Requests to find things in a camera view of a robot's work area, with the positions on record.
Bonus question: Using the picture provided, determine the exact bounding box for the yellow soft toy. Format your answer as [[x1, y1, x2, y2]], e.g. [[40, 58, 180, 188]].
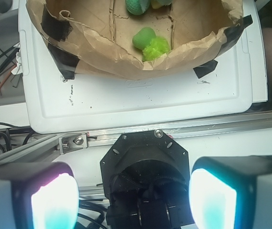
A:
[[151, 0, 162, 9]]

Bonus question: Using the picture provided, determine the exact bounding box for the neon green pom-pom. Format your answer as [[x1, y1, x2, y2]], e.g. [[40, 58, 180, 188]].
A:
[[142, 36, 171, 62]]

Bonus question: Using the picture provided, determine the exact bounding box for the green knitted ball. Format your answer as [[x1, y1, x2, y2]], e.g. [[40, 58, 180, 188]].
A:
[[125, 0, 150, 15]]

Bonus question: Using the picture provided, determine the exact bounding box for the green foam block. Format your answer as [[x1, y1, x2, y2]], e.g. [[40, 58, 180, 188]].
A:
[[132, 27, 156, 50]]

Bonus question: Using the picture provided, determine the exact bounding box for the black hex key set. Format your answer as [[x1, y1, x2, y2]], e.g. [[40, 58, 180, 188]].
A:
[[0, 44, 20, 85]]

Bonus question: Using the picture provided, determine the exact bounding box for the brown paper bag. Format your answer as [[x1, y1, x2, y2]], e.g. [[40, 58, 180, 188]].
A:
[[26, 0, 243, 80]]

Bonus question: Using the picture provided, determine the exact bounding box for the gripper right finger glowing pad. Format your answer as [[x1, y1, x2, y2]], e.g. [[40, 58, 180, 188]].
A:
[[189, 155, 272, 229]]

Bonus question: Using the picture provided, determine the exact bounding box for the black tape strip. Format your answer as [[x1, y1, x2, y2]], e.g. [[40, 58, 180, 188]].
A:
[[193, 60, 218, 79], [47, 43, 80, 80], [217, 15, 253, 57], [41, 5, 73, 42]]

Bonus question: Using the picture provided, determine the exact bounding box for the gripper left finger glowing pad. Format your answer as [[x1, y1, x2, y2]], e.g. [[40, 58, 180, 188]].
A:
[[0, 162, 79, 229]]

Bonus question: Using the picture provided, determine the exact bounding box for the metal corner bracket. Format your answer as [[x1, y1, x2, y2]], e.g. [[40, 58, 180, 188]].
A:
[[59, 133, 88, 155]]

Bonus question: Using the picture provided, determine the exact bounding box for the aluminium frame rail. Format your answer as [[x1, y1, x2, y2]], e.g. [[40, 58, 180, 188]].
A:
[[0, 111, 272, 163]]

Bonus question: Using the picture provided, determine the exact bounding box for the orange wire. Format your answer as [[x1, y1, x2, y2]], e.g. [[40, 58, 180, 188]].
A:
[[0, 64, 17, 96]]

